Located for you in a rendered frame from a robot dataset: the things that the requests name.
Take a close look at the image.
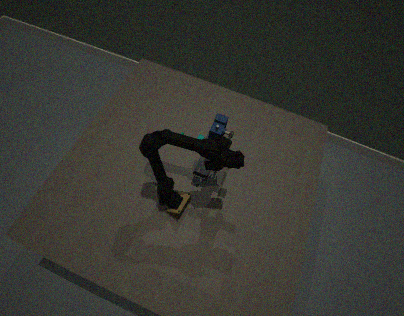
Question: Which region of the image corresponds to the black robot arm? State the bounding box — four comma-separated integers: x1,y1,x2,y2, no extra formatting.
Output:
139,129,244,210

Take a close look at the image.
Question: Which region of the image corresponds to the blue arbor press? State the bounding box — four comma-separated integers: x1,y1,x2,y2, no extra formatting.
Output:
193,113,234,179

